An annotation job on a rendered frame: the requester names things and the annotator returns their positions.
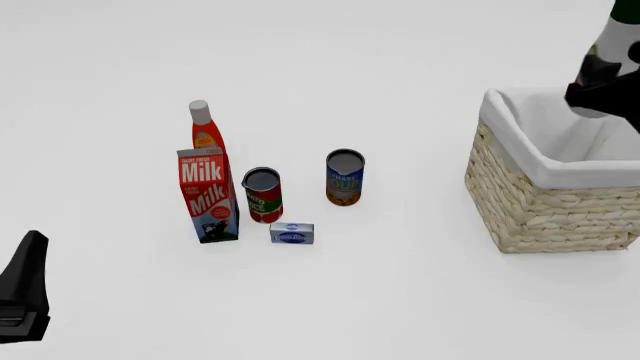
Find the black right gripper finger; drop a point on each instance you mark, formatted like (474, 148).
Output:
(598, 71)
(607, 98)

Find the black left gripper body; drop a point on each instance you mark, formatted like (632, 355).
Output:
(20, 323)

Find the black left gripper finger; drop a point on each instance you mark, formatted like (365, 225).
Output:
(29, 266)

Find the white salad dressing bottle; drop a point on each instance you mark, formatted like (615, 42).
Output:
(614, 37)

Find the white cloth basket liner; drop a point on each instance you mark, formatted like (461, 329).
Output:
(550, 127)

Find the woven wicker basket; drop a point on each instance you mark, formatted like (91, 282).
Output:
(540, 217)

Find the red milk carton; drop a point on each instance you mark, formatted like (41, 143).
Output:
(206, 195)

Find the red ketchup bottle white cap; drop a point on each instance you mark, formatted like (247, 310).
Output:
(205, 131)

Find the tomato sauce can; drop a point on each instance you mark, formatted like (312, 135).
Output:
(264, 202)

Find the small blue-white butter box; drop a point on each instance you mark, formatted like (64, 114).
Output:
(292, 234)

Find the blue soup can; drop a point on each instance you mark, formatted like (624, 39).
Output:
(345, 183)

